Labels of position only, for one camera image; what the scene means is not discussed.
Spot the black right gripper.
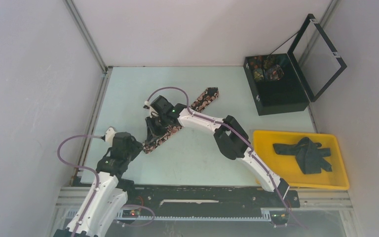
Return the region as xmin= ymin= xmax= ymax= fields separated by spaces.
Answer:
xmin=146 ymin=114 xmax=169 ymax=144

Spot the floral rose pattern tie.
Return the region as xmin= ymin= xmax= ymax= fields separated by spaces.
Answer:
xmin=143 ymin=87 xmax=219 ymax=154

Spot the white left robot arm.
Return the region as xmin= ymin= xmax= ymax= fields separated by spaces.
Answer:
xmin=54 ymin=128 xmax=143 ymax=237

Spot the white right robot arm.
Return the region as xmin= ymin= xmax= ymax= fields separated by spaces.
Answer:
xmin=144 ymin=96 xmax=290 ymax=206

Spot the rolled patterned tie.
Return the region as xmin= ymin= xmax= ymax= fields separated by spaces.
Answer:
xmin=253 ymin=68 xmax=265 ymax=82

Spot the black storage box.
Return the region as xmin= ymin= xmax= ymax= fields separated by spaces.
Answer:
xmin=243 ymin=53 xmax=310 ymax=116

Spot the rolled dark tie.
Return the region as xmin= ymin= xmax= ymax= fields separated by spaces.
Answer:
xmin=263 ymin=55 xmax=276 ymax=69

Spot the rolled colourful tie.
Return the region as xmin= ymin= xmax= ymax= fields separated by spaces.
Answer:
xmin=265 ymin=65 xmax=284 ymax=81

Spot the yellow plastic tray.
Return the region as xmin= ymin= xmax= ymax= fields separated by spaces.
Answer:
xmin=253 ymin=130 xmax=350 ymax=190

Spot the black framed box lid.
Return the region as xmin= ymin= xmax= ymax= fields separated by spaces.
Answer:
xmin=287 ymin=13 xmax=347 ymax=102

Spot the dark green tie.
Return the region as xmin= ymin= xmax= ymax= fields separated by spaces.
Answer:
xmin=273 ymin=137 xmax=333 ymax=175

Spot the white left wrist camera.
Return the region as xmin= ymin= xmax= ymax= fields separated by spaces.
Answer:
xmin=104 ymin=126 xmax=116 ymax=144

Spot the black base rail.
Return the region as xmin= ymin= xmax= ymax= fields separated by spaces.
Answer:
xmin=127 ymin=185 xmax=300 ymax=218

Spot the white cable duct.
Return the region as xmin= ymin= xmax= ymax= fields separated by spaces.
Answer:
xmin=117 ymin=209 xmax=272 ymax=222

